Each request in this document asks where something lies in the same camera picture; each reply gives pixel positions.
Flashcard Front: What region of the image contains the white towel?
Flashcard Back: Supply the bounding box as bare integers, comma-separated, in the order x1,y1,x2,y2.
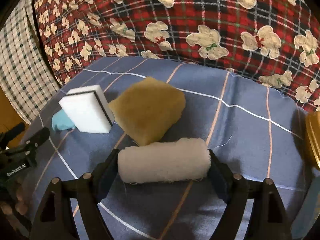
118,138,211,184

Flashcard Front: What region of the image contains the green white checked cloth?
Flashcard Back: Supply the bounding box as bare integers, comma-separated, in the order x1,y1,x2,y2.
1,0,59,124

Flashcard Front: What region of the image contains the yellow sponge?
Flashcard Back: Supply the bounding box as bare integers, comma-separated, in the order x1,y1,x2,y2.
109,77,186,146

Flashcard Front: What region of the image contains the light blue cloth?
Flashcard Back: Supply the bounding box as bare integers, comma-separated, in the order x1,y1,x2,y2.
52,109,75,131

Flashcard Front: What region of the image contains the white black melamine sponge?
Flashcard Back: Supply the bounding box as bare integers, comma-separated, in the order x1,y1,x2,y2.
59,85,114,134

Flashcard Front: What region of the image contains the red plaid bear blanket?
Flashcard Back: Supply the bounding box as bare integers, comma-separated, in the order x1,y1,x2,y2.
34,0,319,112

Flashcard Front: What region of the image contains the blue plaid table cloth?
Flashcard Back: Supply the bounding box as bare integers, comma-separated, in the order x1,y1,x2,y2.
23,57,319,239

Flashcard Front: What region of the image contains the gold lid round tin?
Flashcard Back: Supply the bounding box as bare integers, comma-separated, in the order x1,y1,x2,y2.
305,111,320,170

